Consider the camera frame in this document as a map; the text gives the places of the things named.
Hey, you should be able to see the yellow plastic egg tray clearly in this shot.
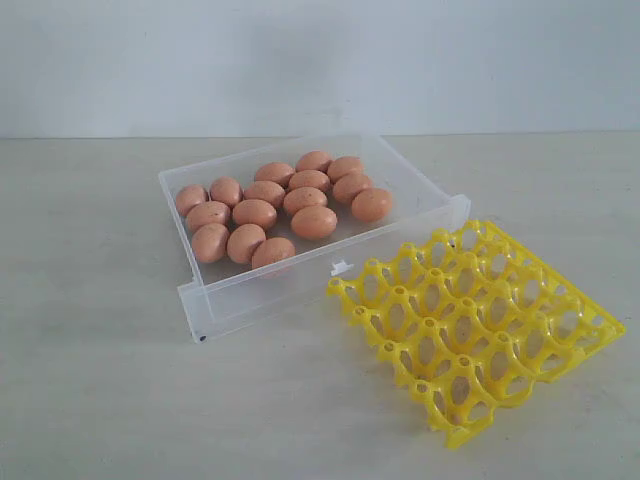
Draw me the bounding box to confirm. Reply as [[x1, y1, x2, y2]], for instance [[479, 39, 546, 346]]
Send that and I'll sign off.
[[327, 220, 625, 449]]

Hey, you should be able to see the brown egg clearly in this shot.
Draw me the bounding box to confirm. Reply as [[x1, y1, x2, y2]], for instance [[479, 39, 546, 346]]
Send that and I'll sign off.
[[291, 205, 338, 240], [326, 156, 364, 184], [282, 186, 328, 216], [295, 150, 333, 173], [244, 180, 286, 209], [209, 176, 243, 209], [254, 162, 296, 189], [232, 199, 278, 230], [185, 200, 231, 233], [251, 237, 296, 269], [351, 188, 393, 223], [288, 170, 332, 192], [175, 184, 209, 217], [226, 223, 266, 265], [191, 223, 230, 264]]

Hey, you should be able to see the clear plastic bin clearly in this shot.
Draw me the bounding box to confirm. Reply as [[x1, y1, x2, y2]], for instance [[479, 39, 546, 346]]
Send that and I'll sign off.
[[159, 132, 471, 343]]

